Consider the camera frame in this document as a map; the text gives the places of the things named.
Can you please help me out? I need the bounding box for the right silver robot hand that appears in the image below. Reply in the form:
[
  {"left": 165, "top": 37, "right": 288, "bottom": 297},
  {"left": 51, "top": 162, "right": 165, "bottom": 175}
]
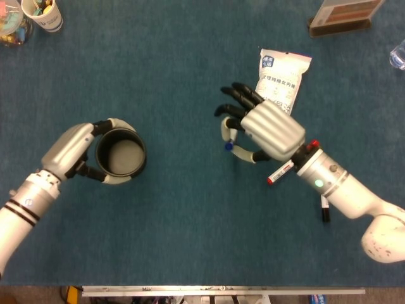
[{"left": 214, "top": 82, "right": 307, "bottom": 165}]

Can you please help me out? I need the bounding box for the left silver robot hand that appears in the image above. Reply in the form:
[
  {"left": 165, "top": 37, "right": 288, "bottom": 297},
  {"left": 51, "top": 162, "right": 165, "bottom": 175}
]
[{"left": 40, "top": 118, "right": 137, "bottom": 186}]

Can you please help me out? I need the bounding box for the red cap whiteboard marker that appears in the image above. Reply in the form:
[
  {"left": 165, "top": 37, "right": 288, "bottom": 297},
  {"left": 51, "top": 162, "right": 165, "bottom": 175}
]
[{"left": 266, "top": 139, "right": 320, "bottom": 186}]

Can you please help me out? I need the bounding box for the blue cap whiteboard marker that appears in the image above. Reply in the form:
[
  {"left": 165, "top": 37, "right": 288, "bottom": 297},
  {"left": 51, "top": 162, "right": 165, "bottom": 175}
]
[{"left": 224, "top": 129, "right": 238, "bottom": 152}]

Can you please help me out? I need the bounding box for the white printed plastic bag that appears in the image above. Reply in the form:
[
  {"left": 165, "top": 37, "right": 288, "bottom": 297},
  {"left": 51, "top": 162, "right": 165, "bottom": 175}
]
[{"left": 254, "top": 47, "right": 313, "bottom": 117}]

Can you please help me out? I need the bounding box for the black mesh pen holder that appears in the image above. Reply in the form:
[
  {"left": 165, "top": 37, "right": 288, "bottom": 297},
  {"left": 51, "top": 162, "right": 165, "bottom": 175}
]
[{"left": 94, "top": 127, "right": 147, "bottom": 179}]

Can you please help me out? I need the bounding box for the black cap whiteboard marker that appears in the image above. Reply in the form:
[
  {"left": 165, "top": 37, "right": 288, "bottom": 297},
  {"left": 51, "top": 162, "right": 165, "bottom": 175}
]
[{"left": 320, "top": 194, "right": 332, "bottom": 224}]

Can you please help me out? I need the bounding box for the blue felt table cloth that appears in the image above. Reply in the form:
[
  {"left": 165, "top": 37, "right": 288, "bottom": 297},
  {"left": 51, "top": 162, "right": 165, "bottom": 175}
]
[{"left": 0, "top": 0, "right": 405, "bottom": 288}]

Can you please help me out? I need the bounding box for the clear jar of clips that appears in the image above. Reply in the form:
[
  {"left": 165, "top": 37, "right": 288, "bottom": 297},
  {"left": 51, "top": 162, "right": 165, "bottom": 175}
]
[{"left": 0, "top": 0, "right": 34, "bottom": 48}]

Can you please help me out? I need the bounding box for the white paper cup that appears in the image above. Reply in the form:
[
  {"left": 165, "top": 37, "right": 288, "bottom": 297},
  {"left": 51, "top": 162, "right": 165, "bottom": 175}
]
[{"left": 20, "top": 0, "right": 63, "bottom": 33}]

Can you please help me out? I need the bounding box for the yellow object under table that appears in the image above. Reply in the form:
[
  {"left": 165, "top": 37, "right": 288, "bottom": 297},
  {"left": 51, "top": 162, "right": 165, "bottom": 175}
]
[{"left": 65, "top": 286, "right": 84, "bottom": 304}]

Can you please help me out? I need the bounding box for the clear plastic water bottle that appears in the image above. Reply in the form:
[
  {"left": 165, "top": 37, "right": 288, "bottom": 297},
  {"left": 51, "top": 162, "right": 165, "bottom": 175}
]
[{"left": 389, "top": 39, "right": 405, "bottom": 70}]

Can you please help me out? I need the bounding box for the aluminium table edge rail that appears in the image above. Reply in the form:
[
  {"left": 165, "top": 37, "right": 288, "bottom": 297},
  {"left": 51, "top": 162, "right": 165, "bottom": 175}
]
[{"left": 81, "top": 285, "right": 366, "bottom": 297}]

